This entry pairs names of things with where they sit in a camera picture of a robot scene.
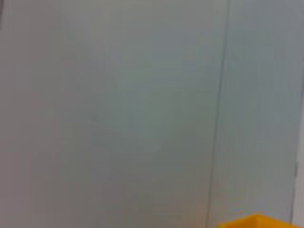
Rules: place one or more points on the yellow plastic bin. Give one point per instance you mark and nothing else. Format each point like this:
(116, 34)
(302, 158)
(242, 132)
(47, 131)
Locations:
(256, 222)

